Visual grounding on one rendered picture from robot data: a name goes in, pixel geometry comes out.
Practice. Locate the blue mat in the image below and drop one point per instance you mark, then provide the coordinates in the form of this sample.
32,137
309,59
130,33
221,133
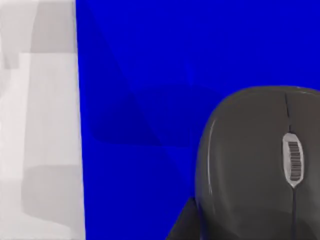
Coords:
150,62

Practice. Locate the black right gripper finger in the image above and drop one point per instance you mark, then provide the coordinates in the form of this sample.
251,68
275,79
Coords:
186,222

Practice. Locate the dark grey computer mouse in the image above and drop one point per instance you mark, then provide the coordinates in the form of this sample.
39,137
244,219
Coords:
245,160

